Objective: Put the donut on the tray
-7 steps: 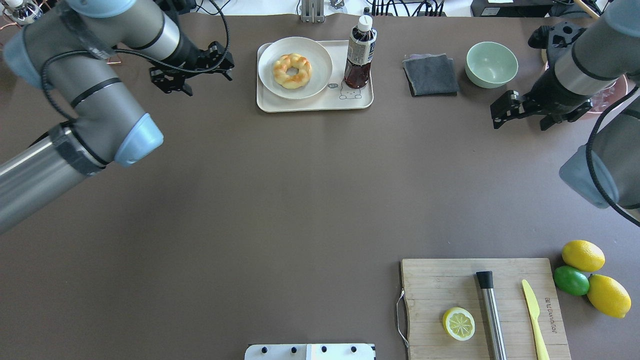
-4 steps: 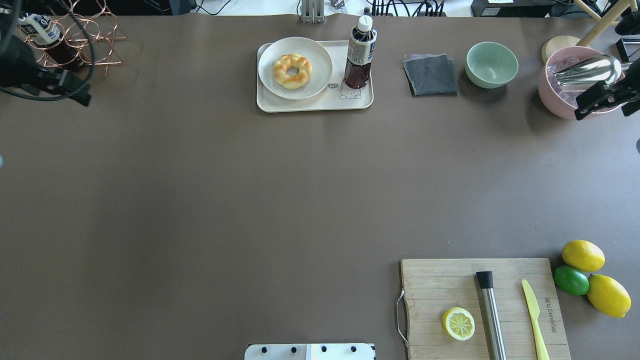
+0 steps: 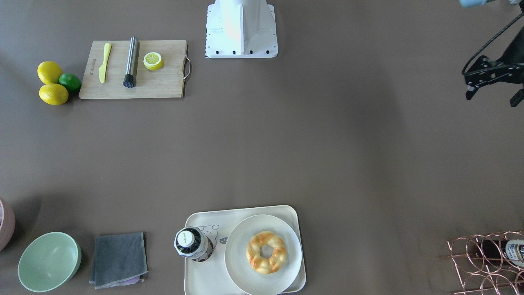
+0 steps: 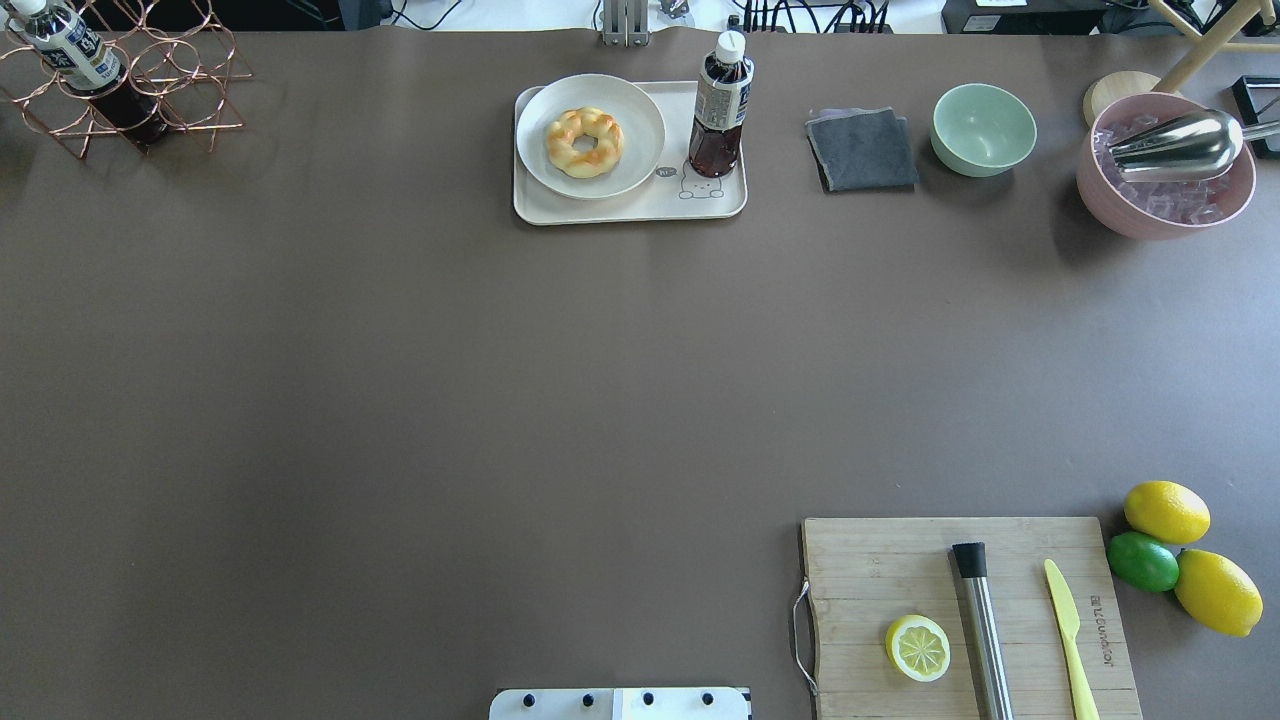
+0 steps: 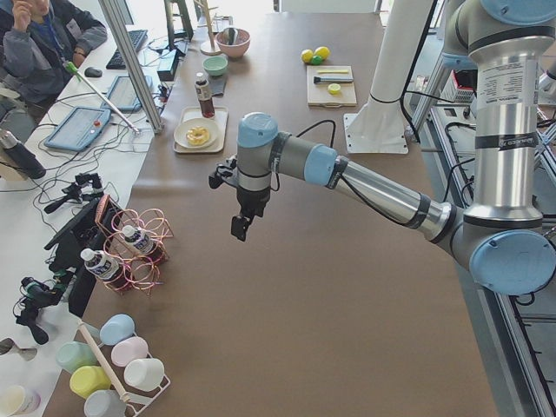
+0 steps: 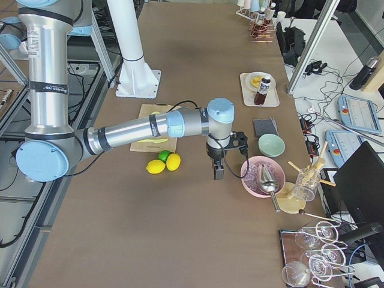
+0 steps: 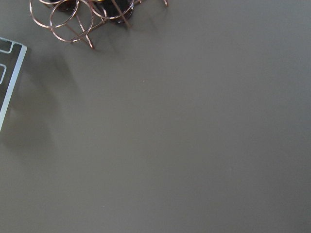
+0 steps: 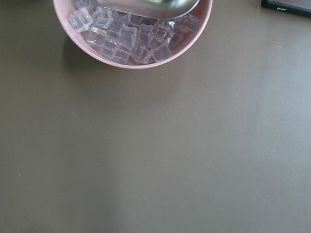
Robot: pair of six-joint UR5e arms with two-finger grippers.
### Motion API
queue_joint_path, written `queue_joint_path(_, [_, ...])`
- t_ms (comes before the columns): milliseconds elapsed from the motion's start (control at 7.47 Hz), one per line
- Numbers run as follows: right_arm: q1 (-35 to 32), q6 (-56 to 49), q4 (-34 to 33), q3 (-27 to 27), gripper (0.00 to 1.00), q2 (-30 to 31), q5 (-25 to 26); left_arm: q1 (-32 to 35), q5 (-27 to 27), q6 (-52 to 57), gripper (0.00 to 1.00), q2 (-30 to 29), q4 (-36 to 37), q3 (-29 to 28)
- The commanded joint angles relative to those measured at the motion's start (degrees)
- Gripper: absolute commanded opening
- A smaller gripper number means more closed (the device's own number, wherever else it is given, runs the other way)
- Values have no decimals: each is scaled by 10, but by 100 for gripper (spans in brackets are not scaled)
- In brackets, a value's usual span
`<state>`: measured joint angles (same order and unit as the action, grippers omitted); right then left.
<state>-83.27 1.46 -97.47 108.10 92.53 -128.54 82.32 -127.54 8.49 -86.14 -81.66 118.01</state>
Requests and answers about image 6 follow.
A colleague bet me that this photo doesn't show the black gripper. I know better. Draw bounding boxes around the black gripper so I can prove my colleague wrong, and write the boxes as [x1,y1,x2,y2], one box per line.
[206,144,225,180]

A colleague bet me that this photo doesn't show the white round plate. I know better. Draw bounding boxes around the white round plate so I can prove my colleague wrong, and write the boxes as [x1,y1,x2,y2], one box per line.
[244,72,276,92]

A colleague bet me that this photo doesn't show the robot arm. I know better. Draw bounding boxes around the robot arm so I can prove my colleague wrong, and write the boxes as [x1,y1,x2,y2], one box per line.
[16,1,235,182]

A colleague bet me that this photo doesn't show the beige serving tray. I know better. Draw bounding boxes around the beige serving tray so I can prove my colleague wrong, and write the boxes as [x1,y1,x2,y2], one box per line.
[240,71,280,107]

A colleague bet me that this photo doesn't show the clear ice cubes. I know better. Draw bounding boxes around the clear ice cubes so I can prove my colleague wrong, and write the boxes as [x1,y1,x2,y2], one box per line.
[241,161,285,194]

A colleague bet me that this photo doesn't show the pink ribbed bowl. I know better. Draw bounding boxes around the pink ribbed bowl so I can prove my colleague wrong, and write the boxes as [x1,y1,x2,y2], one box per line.
[241,156,286,198]

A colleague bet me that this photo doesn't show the yellow lemon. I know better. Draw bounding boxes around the yellow lemon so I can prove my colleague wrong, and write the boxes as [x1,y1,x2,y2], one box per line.
[146,159,166,174]
[166,153,181,171]

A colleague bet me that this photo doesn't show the metal ice scoop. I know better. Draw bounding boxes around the metal ice scoop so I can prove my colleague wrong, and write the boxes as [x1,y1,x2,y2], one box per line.
[260,164,281,213]

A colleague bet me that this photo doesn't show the wooden cutting board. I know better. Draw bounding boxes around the wooden cutting board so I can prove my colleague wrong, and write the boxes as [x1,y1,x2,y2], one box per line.
[130,104,178,153]

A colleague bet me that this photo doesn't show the green lime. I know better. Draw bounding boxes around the green lime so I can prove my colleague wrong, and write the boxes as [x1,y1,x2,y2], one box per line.
[158,150,171,162]

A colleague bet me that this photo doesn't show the mint green bowl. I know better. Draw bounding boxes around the mint green bowl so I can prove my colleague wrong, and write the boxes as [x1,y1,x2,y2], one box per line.
[258,134,286,158]

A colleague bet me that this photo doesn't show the grey folded cloth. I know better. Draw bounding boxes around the grey folded cloth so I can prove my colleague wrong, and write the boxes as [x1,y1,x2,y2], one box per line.
[253,118,279,137]

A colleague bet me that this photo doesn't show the wooden mug tree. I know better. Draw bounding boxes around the wooden mug tree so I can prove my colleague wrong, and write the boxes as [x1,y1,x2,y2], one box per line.
[277,142,336,214]

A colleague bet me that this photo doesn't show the dark drink bottle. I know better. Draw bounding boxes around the dark drink bottle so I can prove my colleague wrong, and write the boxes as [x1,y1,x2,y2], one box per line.
[254,74,271,105]

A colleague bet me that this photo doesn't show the clear glass mug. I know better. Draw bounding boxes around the clear glass mug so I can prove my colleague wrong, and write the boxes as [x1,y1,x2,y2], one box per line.
[292,168,320,201]

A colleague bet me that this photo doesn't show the wine glass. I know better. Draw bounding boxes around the wine glass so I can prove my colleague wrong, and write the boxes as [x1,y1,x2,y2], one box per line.
[295,221,338,250]
[281,261,311,287]
[302,244,346,269]
[308,254,355,282]

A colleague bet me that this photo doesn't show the blue teach pendant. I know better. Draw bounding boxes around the blue teach pendant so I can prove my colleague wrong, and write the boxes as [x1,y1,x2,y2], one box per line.
[337,94,382,134]
[325,130,365,168]

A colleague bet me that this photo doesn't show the water bottle in rack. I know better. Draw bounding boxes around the water bottle in rack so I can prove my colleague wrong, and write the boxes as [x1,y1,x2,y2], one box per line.
[266,2,276,20]
[255,10,265,26]

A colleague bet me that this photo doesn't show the cream paper cup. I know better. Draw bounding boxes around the cream paper cup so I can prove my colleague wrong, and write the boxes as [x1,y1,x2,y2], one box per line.
[277,11,286,23]

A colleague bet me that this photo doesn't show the blue plastic cup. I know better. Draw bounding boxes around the blue plastic cup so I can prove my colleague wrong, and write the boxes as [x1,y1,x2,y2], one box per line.
[250,0,260,12]

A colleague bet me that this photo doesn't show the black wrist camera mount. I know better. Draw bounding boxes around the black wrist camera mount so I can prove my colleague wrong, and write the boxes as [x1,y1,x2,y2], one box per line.
[224,131,248,157]

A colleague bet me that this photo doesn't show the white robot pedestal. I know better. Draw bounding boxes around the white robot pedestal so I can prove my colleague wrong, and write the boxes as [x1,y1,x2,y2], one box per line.
[107,0,161,99]

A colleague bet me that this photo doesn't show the copper wire bottle rack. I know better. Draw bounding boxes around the copper wire bottle rack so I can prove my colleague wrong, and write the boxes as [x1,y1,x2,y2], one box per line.
[249,20,276,43]

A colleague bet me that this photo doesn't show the white wire cup rack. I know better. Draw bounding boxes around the white wire cup rack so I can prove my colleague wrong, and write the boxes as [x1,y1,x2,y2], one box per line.
[236,7,256,21]

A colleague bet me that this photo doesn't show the aluminium frame post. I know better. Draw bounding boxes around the aluminium frame post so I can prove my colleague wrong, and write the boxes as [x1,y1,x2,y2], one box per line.
[287,0,340,96]

